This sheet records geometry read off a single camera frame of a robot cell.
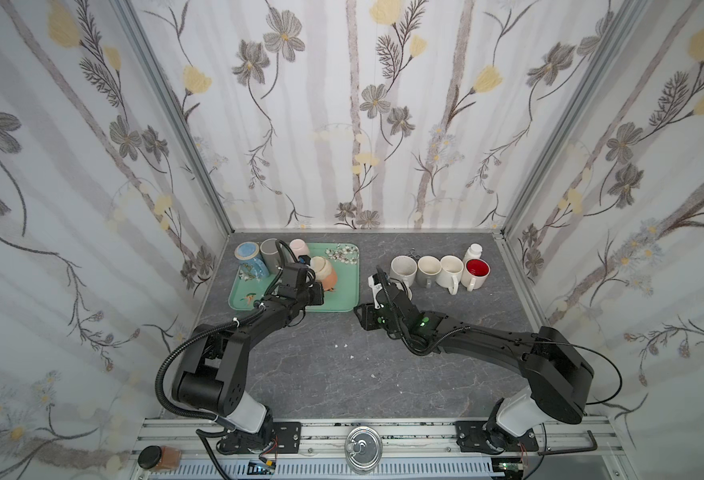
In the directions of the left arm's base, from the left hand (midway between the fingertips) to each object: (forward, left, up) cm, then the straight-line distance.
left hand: (317, 279), depth 93 cm
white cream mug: (+9, -47, -6) cm, 48 cm away
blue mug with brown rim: (+10, +23, -1) cm, 26 cm away
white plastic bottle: (+11, -54, 0) cm, 56 cm away
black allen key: (-47, -66, -8) cm, 81 cm away
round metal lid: (-46, -12, +1) cm, 48 cm away
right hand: (-12, -11, +7) cm, 18 cm away
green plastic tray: (0, -9, -12) cm, 15 cm away
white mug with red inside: (+6, -55, -6) cm, 56 cm away
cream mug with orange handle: (0, -2, +3) cm, 4 cm away
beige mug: (+7, -30, -4) cm, 31 cm away
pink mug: (+15, +7, -1) cm, 16 cm away
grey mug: (+7, -38, -4) cm, 39 cm away
